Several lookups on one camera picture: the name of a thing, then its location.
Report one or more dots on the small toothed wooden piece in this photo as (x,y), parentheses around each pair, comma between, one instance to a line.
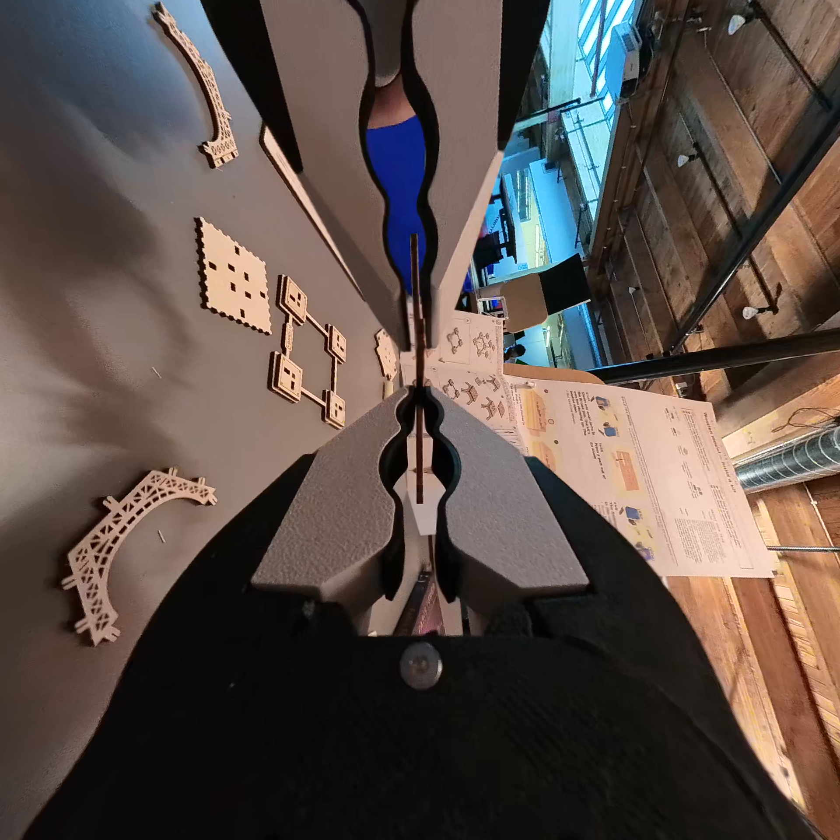
(387,354)

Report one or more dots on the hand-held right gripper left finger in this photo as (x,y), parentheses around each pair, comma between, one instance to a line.
(328,512)

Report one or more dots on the wooden four-block square frame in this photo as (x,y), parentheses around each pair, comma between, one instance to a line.
(287,308)

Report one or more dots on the folded assembly diagram leaflet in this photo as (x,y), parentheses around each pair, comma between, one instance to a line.
(472,341)

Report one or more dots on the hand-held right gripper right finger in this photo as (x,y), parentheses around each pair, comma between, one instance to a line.
(512,518)

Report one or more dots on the square wooden plate with holes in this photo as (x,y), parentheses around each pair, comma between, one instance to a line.
(216,302)

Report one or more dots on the silver metal air duct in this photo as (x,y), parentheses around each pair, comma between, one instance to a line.
(787,463)

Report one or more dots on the black boom pole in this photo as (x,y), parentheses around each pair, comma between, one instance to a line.
(722,358)

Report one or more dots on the tan and black panel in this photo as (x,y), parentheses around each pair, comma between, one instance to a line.
(525,305)

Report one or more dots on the black steel ceiling beam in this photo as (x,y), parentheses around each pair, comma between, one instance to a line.
(754,223)

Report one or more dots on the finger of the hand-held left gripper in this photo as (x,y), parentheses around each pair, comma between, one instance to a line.
(321,98)
(466,98)

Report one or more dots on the large printed instruction sheet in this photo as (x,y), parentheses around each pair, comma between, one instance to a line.
(656,459)

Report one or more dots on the blue plastic bin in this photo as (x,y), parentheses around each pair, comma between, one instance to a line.
(394,184)

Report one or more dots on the wooden sheet with arch cutouts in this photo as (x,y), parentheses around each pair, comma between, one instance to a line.
(270,148)

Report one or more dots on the white ceiling spotlight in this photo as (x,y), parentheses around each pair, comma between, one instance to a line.
(738,24)
(753,313)
(687,159)

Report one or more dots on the white ceiling air unit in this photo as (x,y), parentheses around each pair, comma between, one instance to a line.
(623,59)

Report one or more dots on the grey desk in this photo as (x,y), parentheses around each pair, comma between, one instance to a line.
(98,295)

